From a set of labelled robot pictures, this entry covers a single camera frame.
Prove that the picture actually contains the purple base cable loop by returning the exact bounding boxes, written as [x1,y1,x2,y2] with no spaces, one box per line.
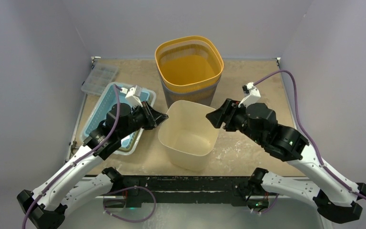
[102,186,157,222]

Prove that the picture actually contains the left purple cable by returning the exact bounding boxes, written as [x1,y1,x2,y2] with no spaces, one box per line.
[21,83,122,229]

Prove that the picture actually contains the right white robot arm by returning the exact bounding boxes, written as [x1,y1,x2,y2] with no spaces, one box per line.
[206,99,366,224]

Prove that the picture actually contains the clear compartment organizer box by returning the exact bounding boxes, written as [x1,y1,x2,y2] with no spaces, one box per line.
[81,62,119,96]

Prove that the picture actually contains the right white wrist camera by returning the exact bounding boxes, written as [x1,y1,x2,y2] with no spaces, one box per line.
[238,82,261,107]

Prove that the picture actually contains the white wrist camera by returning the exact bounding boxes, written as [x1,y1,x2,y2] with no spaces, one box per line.
[121,85,142,110]
[238,82,261,107]

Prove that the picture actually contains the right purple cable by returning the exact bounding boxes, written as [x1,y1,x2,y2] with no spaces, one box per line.
[252,69,366,208]

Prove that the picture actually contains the light blue plastic crate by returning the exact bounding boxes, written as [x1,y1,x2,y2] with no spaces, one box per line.
[83,83,150,150]

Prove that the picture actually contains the grey mesh basket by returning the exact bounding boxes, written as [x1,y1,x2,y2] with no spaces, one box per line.
[158,72,221,108]

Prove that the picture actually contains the beige plastic bin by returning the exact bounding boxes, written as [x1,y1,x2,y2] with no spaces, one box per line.
[158,100,219,171]

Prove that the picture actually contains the white plastic tray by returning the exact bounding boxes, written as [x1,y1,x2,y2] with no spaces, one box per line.
[80,82,157,156]

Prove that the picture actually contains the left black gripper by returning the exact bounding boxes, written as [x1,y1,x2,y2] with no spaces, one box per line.
[120,102,168,139]

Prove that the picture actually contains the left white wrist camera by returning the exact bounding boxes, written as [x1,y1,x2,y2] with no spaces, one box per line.
[121,85,142,110]

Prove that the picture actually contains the aluminium frame rail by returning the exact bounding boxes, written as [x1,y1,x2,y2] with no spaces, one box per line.
[45,175,326,203]

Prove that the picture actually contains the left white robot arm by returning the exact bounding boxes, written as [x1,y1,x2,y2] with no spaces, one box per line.
[17,102,168,229]

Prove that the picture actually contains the yellow mesh basket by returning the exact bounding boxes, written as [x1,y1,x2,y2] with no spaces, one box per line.
[154,35,224,93]

